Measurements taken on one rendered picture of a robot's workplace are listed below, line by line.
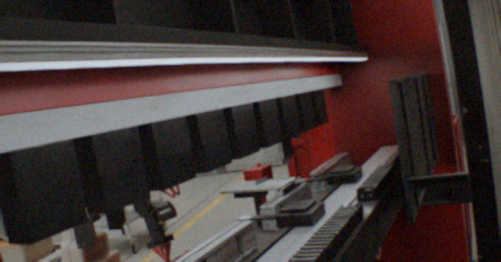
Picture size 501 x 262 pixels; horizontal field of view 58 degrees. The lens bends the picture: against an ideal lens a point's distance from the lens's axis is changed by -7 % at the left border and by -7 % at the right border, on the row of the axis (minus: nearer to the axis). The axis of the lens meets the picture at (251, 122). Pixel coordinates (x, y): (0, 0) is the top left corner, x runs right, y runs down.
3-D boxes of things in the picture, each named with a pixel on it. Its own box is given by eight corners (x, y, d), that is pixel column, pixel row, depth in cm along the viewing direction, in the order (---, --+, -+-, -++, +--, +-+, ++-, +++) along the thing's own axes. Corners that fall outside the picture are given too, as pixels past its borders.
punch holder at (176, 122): (171, 179, 130) (160, 120, 129) (197, 177, 126) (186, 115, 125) (137, 192, 116) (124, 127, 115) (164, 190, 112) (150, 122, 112)
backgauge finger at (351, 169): (301, 181, 194) (299, 169, 194) (363, 175, 183) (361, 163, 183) (291, 189, 184) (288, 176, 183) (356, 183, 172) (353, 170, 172)
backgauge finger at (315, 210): (248, 217, 151) (245, 202, 150) (326, 213, 139) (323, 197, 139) (230, 229, 140) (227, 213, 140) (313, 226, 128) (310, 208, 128)
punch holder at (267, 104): (262, 144, 183) (255, 101, 182) (283, 141, 179) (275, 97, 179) (245, 150, 170) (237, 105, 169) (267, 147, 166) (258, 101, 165)
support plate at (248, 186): (240, 183, 212) (239, 181, 212) (294, 179, 200) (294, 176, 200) (219, 194, 196) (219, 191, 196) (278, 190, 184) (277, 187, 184)
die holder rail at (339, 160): (341, 170, 264) (338, 153, 264) (351, 169, 262) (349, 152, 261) (312, 192, 220) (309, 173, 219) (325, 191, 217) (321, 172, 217)
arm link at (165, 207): (138, 195, 182) (134, 207, 174) (164, 184, 181) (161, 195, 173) (152, 220, 186) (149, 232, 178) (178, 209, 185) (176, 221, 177)
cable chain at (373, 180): (380, 173, 173) (379, 164, 172) (395, 173, 170) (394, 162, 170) (357, 201, 139) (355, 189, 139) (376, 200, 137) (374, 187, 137)
